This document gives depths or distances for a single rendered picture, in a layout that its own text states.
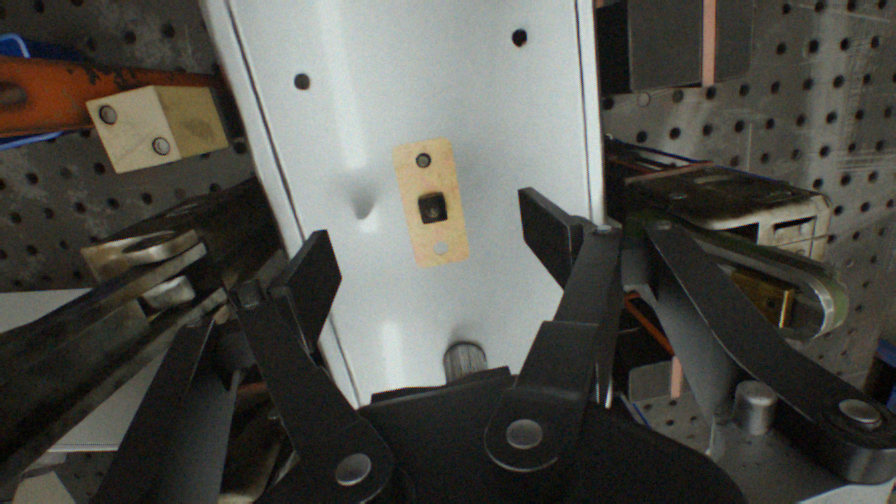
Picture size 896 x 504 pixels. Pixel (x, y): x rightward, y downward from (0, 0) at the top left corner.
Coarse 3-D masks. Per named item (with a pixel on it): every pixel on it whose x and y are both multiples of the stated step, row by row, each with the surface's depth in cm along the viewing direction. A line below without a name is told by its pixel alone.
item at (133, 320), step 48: (96, 288) 17; (144, 288) 18; (48, 336) 13; (96, 336) 16; (144, 336) 18; (0, 384) 12; (48, 384) 14; (96, 384) 15; (0, 432) 12; (48, 432) 13; (0, 480) 11
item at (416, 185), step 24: (408, 144) 25; (432, 144) 25; (408, 168) 25; (432, 168) 25; (408, 192) 26; (432, 192) 26; (456, 192) 26; (408, 216) 26; (456, 216) 26; (432, 240) 27; (456, 240) 27; (432, 264) 28
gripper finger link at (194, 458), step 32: (192, 320) 13; (192, 352) 12; (160, 384) 10; (192, 384) 10; (224, 384) 13; (160, 416) 9; (192, 416) 10; (224, 416) 12; (128, 448) 8; (160, 448) 8; (192, 448) 9; (224, 448) 11; (128, 480) 7; (160, 480) 7; (192, 480) 8
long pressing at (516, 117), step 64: (256, 0) 21; (320, 0) 22; (384, 0) 22; (448, 0) 22; (512, 0) 22; (576, 0) 23; (256, 64) 23; (320, 64) 23; (384, 64) 23; (448, 64) 23; (512, 64) 24; (576, 64) 24; (256, 128) 24; (320, 128) 24; (384, 128) 24; (448, 128) 25; (512, 128) 25; (576, 128) 25; (320, 192) 26; (384, 192) 26; (512, 192) 26; (576, 192) 27; (384, 256) 27; (512, 256) 28; (384, 320) 29; (448, 320) 30; (512, 320) 30; (384, 384) 31
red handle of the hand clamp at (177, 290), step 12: (180, 276) 20; (156, 288) 19; (168, 288) 20; (180, 288) 20; (192, 288) 21; (144, 300) 19; (156, 300) 20; (168, 300) 20; (180, 300) 20; (192, 300) 21; (144, 312) 19; (156, 312) 20; (24, 324) 17; (0, 336) 17
